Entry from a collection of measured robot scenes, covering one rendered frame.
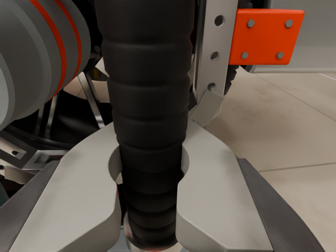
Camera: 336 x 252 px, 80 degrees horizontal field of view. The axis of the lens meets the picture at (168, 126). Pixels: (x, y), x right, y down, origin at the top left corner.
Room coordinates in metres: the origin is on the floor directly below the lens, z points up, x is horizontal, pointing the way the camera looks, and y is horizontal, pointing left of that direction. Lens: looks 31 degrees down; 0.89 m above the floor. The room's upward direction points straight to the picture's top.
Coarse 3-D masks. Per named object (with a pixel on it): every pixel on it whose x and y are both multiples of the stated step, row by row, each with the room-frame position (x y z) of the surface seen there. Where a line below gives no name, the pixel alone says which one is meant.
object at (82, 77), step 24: (72, 0) 0.43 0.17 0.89; (96, 24) 0.43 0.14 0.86; (192, 48) 0.40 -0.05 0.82; (192, 72) 0.38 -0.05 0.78; (72, 96) 0.59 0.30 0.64; (96, 96) 0.40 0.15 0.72; (24, 120) 0.40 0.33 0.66; (48, 120) 0.39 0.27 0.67; (72, 120) 0.47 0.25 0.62; (96, 120) 0.39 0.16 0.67; (48, 144) 0.37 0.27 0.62; (72, 144) 0.37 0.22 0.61
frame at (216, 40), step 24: (216, 0) 0.29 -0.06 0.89; (216, 24) 0.34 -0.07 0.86; (216, 48) 0.29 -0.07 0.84; (216, 72) 0.29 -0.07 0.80; (192, 96) 0.33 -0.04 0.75; (216, 96) 0.29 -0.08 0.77; (192, 120) 0.31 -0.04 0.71; (0, 144) 0.33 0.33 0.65; (24, 144) 0.34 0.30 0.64; (0, 168) 0.29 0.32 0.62; (24, 168) 0.29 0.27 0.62
